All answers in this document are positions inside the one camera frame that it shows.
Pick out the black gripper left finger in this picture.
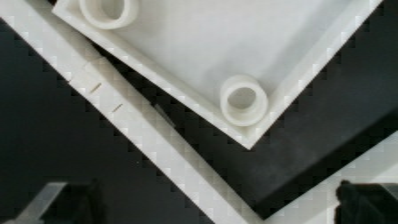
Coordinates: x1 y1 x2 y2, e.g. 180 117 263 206
11 181 107 224

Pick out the white U-shaped obstacle fence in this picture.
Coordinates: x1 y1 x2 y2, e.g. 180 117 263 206
0 0 398 224

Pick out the white square tabletop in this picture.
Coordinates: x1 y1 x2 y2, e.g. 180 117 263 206
54 0 384 147

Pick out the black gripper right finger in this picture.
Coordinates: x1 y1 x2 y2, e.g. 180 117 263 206
334 180 398 224

